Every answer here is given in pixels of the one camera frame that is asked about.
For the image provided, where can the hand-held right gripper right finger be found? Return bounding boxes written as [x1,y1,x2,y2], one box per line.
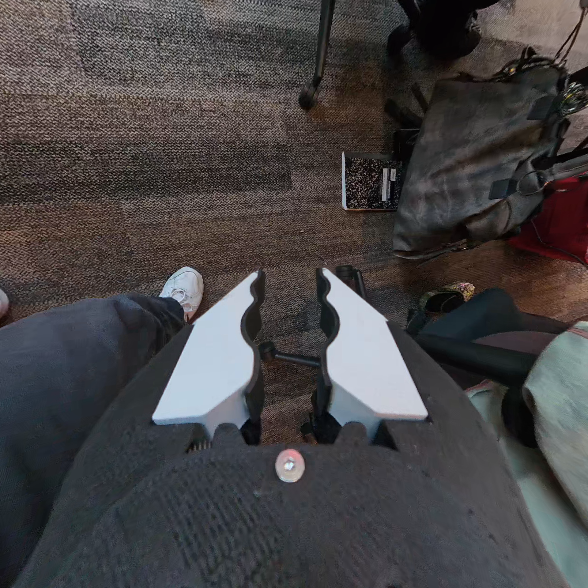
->
[312,267,430,445]

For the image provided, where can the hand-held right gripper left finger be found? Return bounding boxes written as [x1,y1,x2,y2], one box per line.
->
[152,269,267,445]

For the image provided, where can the black chair caster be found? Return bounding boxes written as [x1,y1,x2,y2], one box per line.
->
[334,265,367,300]

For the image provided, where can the black chair armrest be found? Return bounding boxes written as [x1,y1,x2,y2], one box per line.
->
[413,333,540,449]

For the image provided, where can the person's black pants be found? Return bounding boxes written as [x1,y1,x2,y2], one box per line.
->
[0,293,187,584]

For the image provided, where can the black speckled notebook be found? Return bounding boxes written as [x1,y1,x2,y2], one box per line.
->
[341,151,408,212]

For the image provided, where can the pale green cloth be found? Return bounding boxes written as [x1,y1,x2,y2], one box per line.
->
[465,321,588,588]

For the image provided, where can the grey leather bag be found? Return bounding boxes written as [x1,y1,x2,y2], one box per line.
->
[392,46,575,262]

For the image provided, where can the red bag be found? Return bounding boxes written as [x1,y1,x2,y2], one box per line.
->
[507,177,588,266]

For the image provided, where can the black chair leg with caster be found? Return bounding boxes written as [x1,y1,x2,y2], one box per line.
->
[298,0,337,111]

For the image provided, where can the metal key ring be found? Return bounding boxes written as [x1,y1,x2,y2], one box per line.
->
[558,76,588,115]

